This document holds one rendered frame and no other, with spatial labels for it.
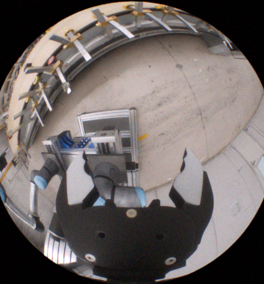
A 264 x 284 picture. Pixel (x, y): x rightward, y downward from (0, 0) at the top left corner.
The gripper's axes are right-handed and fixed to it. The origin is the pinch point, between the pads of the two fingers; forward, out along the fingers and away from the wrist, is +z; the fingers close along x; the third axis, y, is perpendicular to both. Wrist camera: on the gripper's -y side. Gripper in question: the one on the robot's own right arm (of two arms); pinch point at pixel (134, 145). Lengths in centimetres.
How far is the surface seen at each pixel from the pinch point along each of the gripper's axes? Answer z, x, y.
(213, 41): 105, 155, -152
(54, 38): 18, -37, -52
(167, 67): 132, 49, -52
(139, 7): 27, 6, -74
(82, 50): 36, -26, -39
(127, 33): 36, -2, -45
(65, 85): 44, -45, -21
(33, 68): 22, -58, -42
